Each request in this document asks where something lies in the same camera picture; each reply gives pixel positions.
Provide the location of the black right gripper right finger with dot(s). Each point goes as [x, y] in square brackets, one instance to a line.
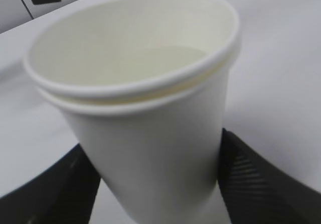
[255, 191]

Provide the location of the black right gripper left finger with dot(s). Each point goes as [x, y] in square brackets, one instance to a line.
[64, 193]

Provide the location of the white paper cup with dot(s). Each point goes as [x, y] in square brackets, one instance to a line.
[128, 50]
[158, 155]

